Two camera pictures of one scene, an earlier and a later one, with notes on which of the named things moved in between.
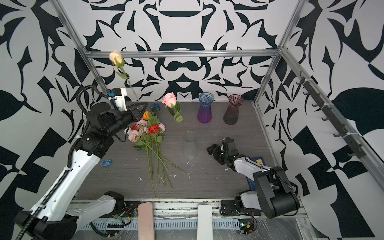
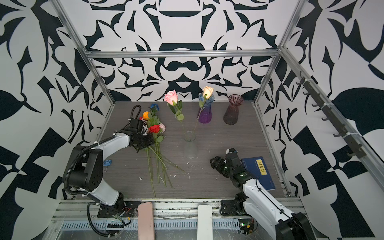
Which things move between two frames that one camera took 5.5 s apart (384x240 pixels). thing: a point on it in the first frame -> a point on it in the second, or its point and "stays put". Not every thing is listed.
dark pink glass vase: [231, 115] stays put
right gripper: [215, 150] -> [221, 161]
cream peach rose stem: [116, 58] -> [207, 92]
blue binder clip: [105, 163] stays put
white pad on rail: [205, 227] stays put
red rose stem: [153, 129] stays put
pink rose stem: [169, 101] stays put
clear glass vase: [190, 144] stays put
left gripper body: [120, 120] -> [145, 140]
